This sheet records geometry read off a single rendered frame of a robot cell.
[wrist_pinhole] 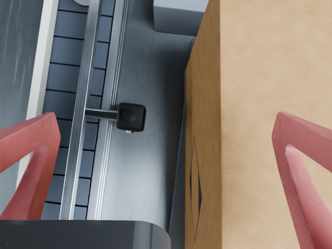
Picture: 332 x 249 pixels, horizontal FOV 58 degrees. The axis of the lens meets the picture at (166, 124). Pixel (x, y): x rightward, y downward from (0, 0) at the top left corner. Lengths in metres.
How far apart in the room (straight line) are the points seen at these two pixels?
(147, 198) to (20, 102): 0.25
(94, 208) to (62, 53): 0.22
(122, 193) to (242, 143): 0.32
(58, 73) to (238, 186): 0.33
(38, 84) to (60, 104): 0.04
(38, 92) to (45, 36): 0.07
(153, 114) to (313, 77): 0.31
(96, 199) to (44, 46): 0.21
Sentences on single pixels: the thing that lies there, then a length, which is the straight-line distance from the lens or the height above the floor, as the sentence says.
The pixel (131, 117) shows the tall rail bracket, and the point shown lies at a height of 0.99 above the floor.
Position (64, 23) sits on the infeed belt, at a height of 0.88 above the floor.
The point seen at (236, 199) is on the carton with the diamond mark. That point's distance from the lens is 0.19.
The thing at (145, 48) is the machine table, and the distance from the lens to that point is 0.49.
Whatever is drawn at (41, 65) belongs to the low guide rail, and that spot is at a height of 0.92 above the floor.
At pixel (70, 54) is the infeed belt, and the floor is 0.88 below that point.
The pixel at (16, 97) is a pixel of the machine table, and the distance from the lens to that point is 0.52.
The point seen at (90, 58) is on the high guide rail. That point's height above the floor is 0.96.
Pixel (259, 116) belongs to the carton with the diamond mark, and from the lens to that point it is 0.19.
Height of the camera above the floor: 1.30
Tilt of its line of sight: 86 degrees down
